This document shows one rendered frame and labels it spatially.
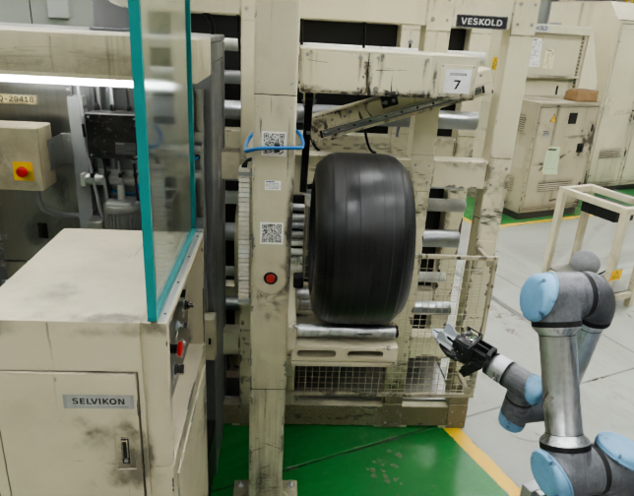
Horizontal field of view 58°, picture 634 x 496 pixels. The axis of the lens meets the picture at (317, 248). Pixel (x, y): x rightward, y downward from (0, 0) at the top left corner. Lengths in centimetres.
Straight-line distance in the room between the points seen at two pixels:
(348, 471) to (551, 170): 466
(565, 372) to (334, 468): 149
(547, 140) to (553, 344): 512
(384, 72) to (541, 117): 445
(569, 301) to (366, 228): 58
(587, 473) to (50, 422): 122
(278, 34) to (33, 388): 111
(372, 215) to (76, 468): 100
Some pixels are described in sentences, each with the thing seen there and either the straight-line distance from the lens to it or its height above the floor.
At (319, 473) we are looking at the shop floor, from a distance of 272.
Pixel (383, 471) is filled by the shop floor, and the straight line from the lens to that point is 277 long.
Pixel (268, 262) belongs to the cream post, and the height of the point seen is 112.
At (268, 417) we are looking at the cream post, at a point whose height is 50.
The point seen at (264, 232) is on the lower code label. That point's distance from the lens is 185.
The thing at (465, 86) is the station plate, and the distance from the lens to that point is 209.
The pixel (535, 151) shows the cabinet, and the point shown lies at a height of 76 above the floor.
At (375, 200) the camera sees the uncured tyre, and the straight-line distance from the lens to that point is 170.
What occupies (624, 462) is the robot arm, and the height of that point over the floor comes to 94.
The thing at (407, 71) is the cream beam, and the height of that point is 172.
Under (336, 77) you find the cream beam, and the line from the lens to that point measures 201.
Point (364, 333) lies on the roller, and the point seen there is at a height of 90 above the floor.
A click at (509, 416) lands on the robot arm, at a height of 88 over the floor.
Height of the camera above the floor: 185
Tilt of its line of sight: 21 degrees down
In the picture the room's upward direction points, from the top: 3 degrees clockwise
